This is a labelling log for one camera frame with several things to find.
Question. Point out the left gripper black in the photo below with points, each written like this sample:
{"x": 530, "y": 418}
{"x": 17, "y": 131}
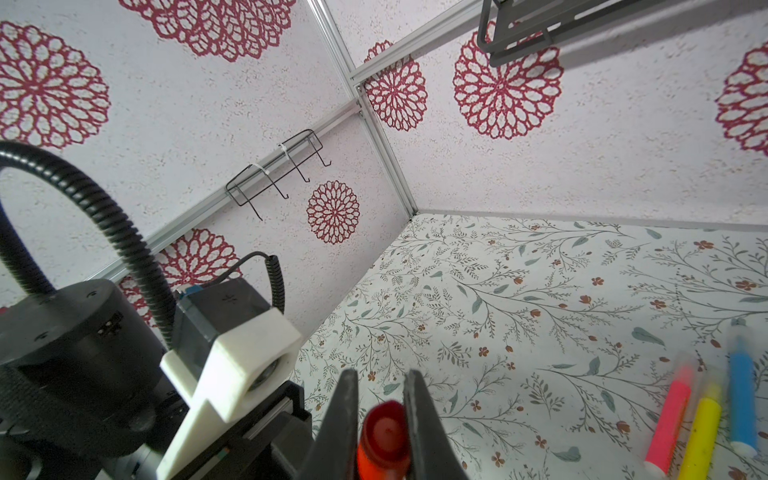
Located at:
{"x": 82, "y": 392}

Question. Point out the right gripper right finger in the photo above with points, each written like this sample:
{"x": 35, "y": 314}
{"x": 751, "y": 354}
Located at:
{"x": 431, "y": 454}

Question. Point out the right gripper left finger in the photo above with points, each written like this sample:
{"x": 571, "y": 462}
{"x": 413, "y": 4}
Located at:
{"x": 333, "y": 453}

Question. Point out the red pen cap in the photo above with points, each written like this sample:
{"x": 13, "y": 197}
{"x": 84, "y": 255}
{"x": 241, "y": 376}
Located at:
{"x": 383, "y": 450}

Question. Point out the pink highlighter pen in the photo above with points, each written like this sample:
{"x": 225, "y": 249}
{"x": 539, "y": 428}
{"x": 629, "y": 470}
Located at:
{"x": 662, "y": 447}

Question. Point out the yellow highlighter pen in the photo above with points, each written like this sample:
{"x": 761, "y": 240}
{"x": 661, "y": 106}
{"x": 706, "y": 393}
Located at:
{"x": 703, "y": 434}

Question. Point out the blue pen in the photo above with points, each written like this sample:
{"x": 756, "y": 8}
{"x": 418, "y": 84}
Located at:
{"x": 741, "y": 391}

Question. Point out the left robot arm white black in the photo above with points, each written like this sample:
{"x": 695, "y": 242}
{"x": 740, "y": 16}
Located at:
{"x": 109, "y": 247}

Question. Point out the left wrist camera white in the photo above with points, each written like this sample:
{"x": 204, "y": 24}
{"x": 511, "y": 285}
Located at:
{"x": 230, "y": 349}

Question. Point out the black wire wall rack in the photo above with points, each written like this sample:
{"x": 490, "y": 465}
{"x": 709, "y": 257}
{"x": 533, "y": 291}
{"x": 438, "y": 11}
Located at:
{"x": 291, "y": 156}

